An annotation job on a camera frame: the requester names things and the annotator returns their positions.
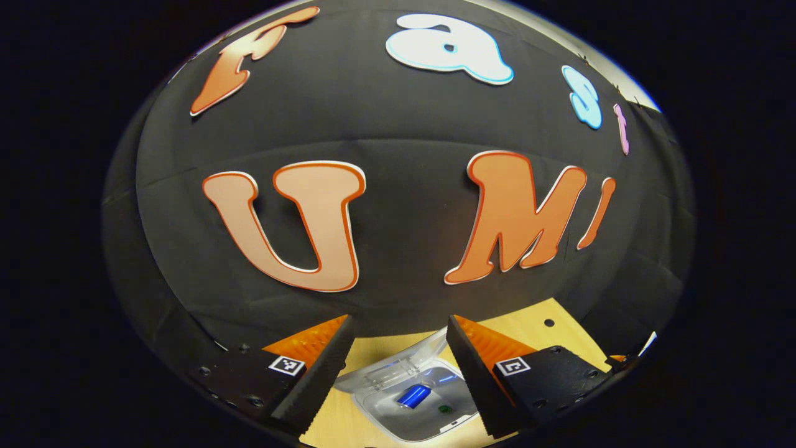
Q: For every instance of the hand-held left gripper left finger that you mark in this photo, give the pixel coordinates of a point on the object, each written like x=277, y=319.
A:
x=323, y=373

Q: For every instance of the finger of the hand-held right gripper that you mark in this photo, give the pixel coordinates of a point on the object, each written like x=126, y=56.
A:
x=617, y=358

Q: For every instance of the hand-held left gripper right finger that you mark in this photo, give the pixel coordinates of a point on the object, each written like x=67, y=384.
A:
x=476, y=379

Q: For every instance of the white desktop garbage bin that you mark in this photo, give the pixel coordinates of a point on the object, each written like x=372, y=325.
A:
x=429, y=422

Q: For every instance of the blue pop can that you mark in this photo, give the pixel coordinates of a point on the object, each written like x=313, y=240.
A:
x=413, y=396

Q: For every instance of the wooden desktop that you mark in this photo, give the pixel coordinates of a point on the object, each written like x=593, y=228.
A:
x=559, y=339

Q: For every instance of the white panel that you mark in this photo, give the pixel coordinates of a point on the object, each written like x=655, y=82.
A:
x=648, y=343

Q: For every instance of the black backdrop cloth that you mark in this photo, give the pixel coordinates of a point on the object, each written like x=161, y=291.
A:
x=404, y=124

